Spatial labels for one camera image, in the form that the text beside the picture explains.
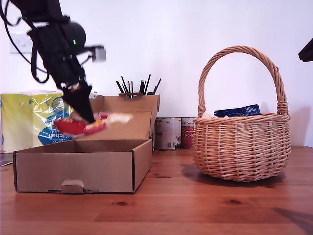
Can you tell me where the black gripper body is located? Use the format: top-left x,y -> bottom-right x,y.
43,52 -> 86,89

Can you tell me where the red Maltesers bag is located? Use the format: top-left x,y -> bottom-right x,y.
53,111 -> 134,137

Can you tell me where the blue chocolate eggs bag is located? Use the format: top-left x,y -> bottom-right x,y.
213,103 -> 261,118

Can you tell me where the open brown cardboard box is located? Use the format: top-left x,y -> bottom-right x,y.
13,92 -> 161,194

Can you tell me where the Tesco kitchen towel pack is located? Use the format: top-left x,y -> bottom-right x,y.
0,89 -> 98,152

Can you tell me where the white label tin can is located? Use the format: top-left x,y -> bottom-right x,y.
154,117 -> 181,151

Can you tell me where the printed black grey flyer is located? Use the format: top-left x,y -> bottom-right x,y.
0,153 -> 15,167

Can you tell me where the red label tin can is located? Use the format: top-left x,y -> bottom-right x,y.
180,117 -> 196,149

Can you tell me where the thick black cable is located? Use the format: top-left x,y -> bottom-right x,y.
30,46 -> 52,84

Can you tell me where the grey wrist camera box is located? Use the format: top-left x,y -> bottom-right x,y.
85,45 -> 107,63

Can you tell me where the white wall light switch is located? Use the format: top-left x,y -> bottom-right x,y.
9,31 -> 34,54

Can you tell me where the thin black cable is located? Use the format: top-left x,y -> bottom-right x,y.
0,7 -> 49,74

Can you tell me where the woven wicker basket with handle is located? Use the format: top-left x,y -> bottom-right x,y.
192,45 -> 291,182

